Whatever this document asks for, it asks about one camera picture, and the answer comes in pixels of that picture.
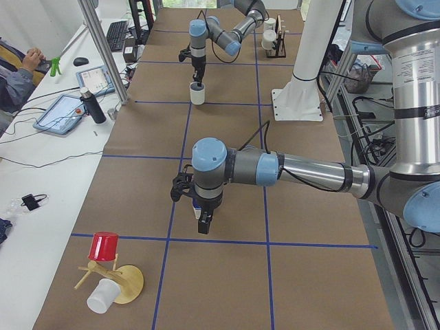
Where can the wooden mug tree stand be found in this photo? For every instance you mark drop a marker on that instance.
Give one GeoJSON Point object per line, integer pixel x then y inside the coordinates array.
{"type": "Point", "coordinates": [128, 277]}

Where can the blue white milk carton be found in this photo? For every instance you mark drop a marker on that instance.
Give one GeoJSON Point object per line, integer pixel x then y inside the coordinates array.
{"type": "Point", "coordinates": [197, 210]}

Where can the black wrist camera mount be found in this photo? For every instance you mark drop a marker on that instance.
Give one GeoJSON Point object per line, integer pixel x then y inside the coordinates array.
{"type": "Point", "coordinates": [183, 184]}
{"type": "Point", "coordinates": [184, 54]}

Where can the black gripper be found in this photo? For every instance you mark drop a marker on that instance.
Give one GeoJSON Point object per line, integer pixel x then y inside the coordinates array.
{"type": "Point", "coordinates": [207, 203]}
{"type": "Point", "coordinates": [197, 64]}

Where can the brown paper table cover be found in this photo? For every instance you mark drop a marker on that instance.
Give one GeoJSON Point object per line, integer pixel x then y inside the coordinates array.
{"type": "Point", "coordinates": [284, 256]}

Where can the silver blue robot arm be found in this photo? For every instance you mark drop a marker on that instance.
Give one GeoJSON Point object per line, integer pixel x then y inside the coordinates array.
{"type": "Point", "coordinates": [209, 27]}
{"type": "Point", "coordinates": [409, 32]}

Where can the black water bottle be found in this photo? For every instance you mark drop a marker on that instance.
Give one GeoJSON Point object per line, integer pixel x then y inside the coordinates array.
{"type": "Point", "coordinates": [92, 106]}

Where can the seated person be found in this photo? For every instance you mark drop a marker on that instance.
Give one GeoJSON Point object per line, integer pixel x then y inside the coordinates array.
{"type": "Point", "coordinates": [21, 73]}

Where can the teach pendant tablet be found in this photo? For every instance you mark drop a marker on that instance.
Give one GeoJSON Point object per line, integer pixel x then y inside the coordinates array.
{"type": "Point", "coordinates": [97, 80]}
{"type": "Point", "coordinates": [62, 116]}

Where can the black computer mouse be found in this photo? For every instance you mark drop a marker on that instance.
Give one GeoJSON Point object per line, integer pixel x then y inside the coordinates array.
{"type": "Point", "coordinates": [79, 61]}

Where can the black wire cup rack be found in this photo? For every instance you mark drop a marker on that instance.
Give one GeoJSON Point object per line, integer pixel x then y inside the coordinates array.
{"type": "Point", "coordinates": [278, 50]}

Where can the far teach pendant tablet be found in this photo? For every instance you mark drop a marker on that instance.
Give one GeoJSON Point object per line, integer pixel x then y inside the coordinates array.
{"type": "Point", "coordinates": [97, 80]}

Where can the red plastic cup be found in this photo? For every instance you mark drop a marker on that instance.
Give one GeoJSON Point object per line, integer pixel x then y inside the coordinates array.
{"type": "Point", "coordinates": [103, 246]}

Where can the white camera mast base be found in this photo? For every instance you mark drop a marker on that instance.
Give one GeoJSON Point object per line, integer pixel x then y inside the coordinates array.
{"type": "Point", "coordinates": [299, 99]}

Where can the aluminium frame post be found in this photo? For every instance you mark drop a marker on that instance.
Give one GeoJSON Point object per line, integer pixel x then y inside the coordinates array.
{"type": "Point", "coordinates": [100, 41]}

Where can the white cup on tree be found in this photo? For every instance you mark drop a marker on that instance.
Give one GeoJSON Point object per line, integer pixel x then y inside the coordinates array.
{"type": "Point", "coordinates": [103, 296]}

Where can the black keyboard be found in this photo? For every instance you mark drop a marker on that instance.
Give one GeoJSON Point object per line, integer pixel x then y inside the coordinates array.
{"type": "Point", "coordinates": [116, 35]}

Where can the small black device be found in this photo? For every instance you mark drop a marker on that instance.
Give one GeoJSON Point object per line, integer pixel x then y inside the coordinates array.
{"type": "Point", "coordinates": [32, 202]}

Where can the white cup on rack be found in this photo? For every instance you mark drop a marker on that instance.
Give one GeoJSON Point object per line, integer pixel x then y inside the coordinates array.
{"type": "Point", "coordinates": [269, 24]}
{"type": "Point", "coordinates": [268, 39]}

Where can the near teach pendant tablet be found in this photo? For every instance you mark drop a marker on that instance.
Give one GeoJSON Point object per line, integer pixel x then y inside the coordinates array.
{"type": "Point", "coordinates": [62, 116]}

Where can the white handled mug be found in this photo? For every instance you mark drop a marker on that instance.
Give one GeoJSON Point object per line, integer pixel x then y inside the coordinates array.
{"type": "Point", "coordinates": [197, 93]}

